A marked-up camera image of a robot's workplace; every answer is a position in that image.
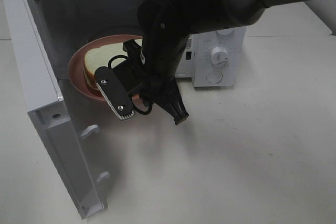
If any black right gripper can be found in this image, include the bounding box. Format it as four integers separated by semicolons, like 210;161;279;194
111;39;189;125

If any round white door button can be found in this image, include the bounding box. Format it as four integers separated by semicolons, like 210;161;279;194
206;71;223;84

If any sandwich with lettuce and cheese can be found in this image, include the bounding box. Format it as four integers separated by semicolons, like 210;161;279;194
83;35;142;97

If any pink round plate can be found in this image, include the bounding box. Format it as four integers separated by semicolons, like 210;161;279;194
68;34;144;104

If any white microwave door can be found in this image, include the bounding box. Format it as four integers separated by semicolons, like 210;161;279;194
4;0;106;219

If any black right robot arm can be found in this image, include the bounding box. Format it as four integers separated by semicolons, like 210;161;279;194
107;0;308;124

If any white warning label sticker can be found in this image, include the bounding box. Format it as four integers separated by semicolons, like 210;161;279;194
185;35;195;50

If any lower white timer knob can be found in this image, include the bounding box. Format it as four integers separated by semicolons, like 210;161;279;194
210;47;228;65

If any upper white round knob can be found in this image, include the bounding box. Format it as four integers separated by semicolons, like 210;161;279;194
216;28;235;36

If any white microwave oven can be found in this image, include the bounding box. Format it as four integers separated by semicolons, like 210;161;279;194
7;0;256;89

